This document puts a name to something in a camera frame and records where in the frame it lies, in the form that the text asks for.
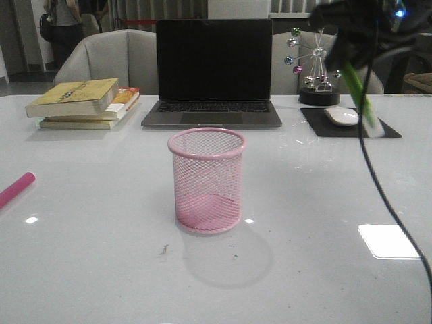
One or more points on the grey armchair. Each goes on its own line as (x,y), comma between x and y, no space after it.
(128,55)
(287,67)

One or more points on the green marker pen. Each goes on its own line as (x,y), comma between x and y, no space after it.
(368,121)

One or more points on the ferris wheel desk toy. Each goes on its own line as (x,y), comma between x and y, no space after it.
(316,85)

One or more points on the black mouse pad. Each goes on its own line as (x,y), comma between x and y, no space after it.
(323,127)

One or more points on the orange middle book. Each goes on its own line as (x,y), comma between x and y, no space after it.
(126,98)

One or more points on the grey right armchair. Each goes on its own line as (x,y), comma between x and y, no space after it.
(287,67)

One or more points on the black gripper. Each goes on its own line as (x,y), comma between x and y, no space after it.
(365,30)

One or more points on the bottom cream book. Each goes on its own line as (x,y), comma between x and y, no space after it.
(91,122)

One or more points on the yellow top book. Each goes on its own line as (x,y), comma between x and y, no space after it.
(75,98)

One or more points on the person in dark trousers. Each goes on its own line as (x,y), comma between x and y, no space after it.
(61,25)

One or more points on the grey left armchair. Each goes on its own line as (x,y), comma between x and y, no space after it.
(128,55)

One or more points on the pink marker pen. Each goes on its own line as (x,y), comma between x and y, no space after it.
(16,188)

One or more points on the grey open laptop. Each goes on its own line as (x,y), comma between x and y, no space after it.
(215,73)

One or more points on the white computer mouse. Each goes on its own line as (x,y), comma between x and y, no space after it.
(342,116)

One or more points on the dark wooden side chair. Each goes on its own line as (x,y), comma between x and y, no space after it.
(409,72)

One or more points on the pink mesh pen holder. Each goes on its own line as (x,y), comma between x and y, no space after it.
(207,170)

